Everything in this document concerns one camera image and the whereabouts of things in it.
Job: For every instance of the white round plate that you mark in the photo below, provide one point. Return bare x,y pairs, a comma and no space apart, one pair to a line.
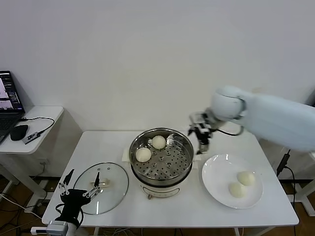
216,182

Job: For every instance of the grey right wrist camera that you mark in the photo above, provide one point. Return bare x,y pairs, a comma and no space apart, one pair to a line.
200,118

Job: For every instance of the black laptop with lit screen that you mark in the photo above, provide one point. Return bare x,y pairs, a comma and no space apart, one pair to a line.
9,93

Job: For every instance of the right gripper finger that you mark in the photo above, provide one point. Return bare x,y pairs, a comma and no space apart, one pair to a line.
191,131
203,148

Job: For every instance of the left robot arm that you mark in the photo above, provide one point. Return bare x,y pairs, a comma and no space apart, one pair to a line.
73,230

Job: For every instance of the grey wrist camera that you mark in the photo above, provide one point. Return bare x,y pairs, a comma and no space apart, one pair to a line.
56,228
200,118

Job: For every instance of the white side desk with mouse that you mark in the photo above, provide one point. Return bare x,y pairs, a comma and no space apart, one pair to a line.
49,111

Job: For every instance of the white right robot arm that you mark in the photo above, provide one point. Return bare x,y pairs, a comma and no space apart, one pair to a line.
270,118

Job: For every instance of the white steamed baozi bun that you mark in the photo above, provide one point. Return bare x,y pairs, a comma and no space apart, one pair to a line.
237,189
245,178
143,154
158,142

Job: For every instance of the round glass lid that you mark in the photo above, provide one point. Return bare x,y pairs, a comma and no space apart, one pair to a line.
115,194

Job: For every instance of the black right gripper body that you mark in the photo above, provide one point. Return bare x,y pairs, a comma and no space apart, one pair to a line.
204,140

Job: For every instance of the white side desk with label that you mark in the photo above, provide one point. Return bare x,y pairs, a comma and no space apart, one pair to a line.
305,191

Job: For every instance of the cream electric cooker pot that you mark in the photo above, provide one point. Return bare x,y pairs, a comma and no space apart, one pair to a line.
160,191

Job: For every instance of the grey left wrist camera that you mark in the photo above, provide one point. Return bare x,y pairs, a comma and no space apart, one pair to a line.
56,228

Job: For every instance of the black computer mouse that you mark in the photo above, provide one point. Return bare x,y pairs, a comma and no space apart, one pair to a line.
19,132

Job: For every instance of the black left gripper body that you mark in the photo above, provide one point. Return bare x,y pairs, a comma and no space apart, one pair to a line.
75,199

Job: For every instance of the grey usb hub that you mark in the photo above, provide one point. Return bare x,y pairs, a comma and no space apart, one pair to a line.
30,138

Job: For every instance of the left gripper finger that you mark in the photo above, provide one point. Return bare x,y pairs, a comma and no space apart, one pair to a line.
67,180
96,185

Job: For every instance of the perforated steel steamer basket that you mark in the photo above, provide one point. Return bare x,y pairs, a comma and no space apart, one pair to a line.
172,170

